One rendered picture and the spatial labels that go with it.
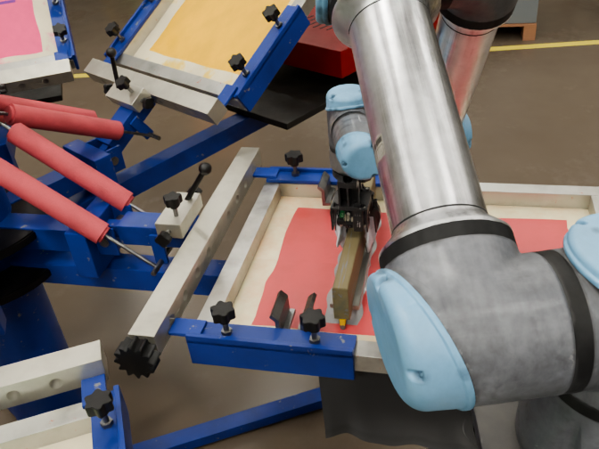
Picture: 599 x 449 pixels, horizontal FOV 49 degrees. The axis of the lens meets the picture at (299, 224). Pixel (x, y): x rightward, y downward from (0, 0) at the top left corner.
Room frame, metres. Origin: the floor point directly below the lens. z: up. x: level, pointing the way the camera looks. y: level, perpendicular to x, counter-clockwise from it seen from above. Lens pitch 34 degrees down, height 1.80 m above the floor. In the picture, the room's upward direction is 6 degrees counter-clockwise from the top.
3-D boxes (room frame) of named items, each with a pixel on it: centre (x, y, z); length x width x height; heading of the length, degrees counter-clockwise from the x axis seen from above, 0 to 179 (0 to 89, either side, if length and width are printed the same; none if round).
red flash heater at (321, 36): (2.32, -0.24, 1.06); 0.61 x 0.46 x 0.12; 134
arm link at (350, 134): (0.96, -0.13, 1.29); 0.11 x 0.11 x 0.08; 2
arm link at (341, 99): (1.05, -0.11, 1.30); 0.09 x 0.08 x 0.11; 2
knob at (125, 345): (0.82, 0.30, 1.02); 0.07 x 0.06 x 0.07; 74
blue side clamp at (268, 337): (0.84, 0.07, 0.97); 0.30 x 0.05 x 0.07; 74
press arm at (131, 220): (1.19, 0.31, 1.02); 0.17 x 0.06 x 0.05; 74
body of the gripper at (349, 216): (1.05, -0.11, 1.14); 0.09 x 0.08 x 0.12; 164
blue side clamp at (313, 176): (1.37, -0.08, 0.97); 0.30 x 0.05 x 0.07; 74
